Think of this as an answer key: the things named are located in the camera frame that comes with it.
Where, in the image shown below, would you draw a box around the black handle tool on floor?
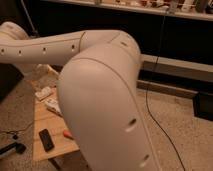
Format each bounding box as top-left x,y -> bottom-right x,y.
0,142 -> 26,155

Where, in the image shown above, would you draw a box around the long wall shelf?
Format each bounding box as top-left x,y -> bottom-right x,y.
45,0 -> 213,22

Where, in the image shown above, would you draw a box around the hanging black cable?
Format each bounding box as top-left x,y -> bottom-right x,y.
145,8 -> 186,171

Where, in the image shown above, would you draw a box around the orange carrot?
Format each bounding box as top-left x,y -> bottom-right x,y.
63,130 -> 74,140

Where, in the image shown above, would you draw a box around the small wooden table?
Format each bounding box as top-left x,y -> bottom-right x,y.
32,74 -> 81,171

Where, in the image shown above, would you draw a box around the grey baseboard heater rail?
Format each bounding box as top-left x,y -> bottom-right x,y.
138,54 -> 213,98

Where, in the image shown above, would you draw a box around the white tube bottle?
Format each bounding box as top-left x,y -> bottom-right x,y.
45,98 -> 62,116

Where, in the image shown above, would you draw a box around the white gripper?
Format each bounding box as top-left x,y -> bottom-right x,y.
24,64 -> 59,81

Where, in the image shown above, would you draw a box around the black floor cable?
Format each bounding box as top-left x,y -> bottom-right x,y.
0,121 -> 35,140

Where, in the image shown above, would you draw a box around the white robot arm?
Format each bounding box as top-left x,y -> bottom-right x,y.
0,22 -> 161,171

